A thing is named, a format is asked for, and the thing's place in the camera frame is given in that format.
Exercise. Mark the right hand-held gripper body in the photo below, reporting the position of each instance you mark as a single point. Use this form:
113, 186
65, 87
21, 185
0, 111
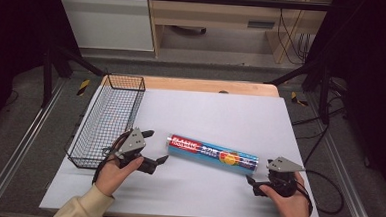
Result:
283, 165

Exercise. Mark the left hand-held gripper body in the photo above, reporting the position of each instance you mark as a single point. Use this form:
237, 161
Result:
132, 142

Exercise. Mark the blue red plastic wrap roll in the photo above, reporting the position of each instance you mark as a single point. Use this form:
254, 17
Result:
212, 154

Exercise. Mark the person's left hand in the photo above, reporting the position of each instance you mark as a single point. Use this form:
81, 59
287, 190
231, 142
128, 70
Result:
110, 177

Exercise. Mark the person's right hand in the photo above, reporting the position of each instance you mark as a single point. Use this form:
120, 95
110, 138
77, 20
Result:
294, 209

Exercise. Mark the yellow black floor tape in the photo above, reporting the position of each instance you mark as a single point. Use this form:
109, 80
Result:
83, 87
296, 99

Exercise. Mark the white table mat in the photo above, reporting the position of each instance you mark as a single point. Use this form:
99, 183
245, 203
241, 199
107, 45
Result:
214, 116

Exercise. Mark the wooden table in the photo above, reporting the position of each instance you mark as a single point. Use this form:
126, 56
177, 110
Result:
208, 86

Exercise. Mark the black metal stand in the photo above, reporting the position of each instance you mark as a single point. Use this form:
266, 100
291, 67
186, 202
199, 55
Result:
324, 95
47, 81

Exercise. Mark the white cabinet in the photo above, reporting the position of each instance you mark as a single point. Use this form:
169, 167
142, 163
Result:
108, 24

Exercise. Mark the light wooden desk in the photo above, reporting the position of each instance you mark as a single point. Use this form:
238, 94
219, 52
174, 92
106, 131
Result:
219, 14

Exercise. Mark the aluminium floor rail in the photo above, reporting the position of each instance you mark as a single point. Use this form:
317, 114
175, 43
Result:
344, 170
22, 143

